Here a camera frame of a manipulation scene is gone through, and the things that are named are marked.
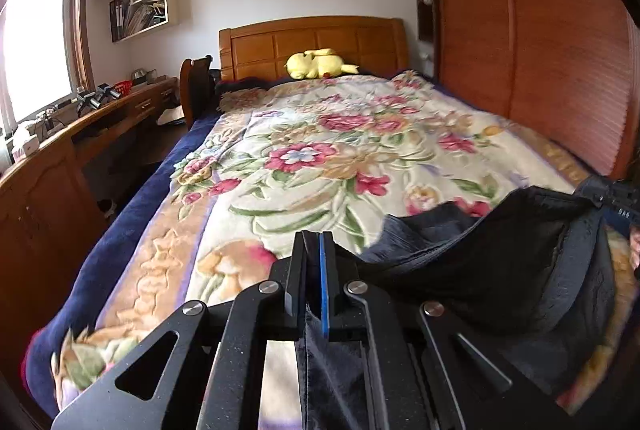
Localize wooden slatted wardrobe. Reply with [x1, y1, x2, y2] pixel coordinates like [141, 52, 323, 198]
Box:
[407, 0, 640, 183]

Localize navy blue bed cover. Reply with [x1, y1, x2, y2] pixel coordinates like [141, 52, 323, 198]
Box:
[20, 115, 222, 417]

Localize white wall shelf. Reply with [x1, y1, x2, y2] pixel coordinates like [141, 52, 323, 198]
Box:
[110, 0, 182, 44]

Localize black quilted jacket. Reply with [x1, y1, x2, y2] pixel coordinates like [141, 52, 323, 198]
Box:
[295, 186, 618, 430]

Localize wooden framed window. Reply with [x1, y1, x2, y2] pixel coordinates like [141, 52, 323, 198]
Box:
[0, 0, 97, 127]

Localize wooden bed headboard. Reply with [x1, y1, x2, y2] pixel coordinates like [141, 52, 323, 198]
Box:
[218, 15, 409, 84]

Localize row of books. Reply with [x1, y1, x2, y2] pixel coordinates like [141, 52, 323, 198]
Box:
[111, 0, 166, 41]

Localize wooden desk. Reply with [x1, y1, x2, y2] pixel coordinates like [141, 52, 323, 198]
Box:
[0, 77, 180, 273]

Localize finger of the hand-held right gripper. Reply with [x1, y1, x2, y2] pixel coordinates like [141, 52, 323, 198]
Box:
[575, 176, 609, 207]

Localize floral blanket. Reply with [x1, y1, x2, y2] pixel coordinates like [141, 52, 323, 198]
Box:
[52, 70, 640, 416]

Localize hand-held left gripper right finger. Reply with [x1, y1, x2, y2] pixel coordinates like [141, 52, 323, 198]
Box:
[320, 231, 576, 430]

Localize wooden chair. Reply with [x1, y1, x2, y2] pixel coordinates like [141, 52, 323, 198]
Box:
[179, 55, 221, 131]

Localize dark pillow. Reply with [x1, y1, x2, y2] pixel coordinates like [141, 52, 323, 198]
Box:
[215, 77, 271, 99]

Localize black tools on desk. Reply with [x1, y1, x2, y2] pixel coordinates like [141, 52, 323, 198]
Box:
[75, 85, 121, 114]

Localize yellow plush toy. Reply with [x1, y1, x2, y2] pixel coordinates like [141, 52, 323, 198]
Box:
[286, 48, 360, 81]

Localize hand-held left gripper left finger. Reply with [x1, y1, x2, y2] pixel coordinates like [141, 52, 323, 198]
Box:
[50, 231, 321, 430]

